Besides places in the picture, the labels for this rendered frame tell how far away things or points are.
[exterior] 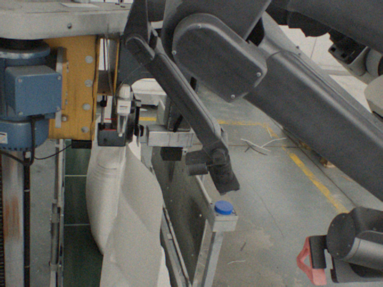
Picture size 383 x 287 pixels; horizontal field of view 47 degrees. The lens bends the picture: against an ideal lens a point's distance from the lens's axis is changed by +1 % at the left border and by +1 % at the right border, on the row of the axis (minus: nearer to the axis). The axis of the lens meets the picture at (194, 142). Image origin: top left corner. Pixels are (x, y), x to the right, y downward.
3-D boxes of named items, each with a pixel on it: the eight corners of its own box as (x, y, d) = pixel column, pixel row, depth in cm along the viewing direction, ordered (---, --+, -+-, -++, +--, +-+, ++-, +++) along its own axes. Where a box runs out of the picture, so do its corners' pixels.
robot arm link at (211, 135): (140, 32, 91) (145, 9, 99) (118, 44, 93) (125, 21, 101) (232, 160, 116) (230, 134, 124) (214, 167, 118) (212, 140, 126)
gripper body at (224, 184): (220, 197, 129) (218, 185, 123) (208, 169, 135) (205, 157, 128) (240, 189, 129) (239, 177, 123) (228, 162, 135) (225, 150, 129)
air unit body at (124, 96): (130, 139, 125) (136, 88, 118) (114, 138, 124) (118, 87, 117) (129, 132, 129) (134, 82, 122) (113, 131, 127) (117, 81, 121)
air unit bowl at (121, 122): (126, 135, 124) (128, 115, 122) (115, 134, 123) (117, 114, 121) (125, 130, 127) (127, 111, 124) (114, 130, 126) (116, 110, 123)
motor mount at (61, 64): (66, 130, 104) (69, 64, 97) (37, 129, 102) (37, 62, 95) (66, 89, 128) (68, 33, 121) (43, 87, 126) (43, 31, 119)
